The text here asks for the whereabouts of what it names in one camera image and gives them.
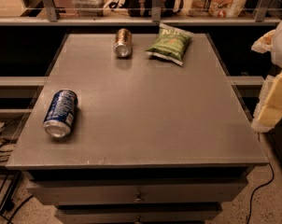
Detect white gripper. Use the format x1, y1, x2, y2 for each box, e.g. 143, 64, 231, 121
251, 30, 282, 133

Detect green jalapeno chip bag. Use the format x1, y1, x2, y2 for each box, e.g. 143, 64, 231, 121
146, 23, 194, 65

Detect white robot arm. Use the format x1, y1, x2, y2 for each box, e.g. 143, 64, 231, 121
251, 21, 282, 133

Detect colourful snack bag on shelf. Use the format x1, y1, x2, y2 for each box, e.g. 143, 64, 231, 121
188, 0, 247, 18

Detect brown gold soda can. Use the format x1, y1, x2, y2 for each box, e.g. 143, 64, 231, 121
113, 28, 132, 58

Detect blue pepsi can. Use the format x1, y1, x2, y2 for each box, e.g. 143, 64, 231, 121
43, 90, 78, 138

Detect grey drawer cabinet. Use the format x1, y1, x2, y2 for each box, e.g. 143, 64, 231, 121
7, 34, 267, 224

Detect black backpack on shelf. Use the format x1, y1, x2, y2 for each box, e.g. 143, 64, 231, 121
108, 0, 184, 17

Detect upper drawer knob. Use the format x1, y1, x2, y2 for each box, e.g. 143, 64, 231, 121
134, 192, 144, 203

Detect black cable on right floor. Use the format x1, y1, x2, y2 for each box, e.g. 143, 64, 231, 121
245, 133, 275, 224

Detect grey metal shelf rail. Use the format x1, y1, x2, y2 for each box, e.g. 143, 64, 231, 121
0, 0, 282, 26

